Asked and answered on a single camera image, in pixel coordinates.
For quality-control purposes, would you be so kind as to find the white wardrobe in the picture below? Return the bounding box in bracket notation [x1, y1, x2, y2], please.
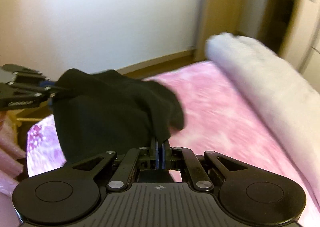
[279, 0, 319, 82]

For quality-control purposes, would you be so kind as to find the white fluffy blanket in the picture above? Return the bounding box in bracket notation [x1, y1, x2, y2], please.
[204, 32, 320, 143]

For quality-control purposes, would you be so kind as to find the wooden door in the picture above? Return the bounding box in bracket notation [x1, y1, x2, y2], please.
[194, 0, 242, 61]

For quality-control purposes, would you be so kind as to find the pink floral blanket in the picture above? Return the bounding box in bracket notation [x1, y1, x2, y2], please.
[27, 61, 319, 213]

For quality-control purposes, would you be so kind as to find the black garment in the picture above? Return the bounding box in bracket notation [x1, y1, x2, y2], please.
[52, 69, 185, 164]

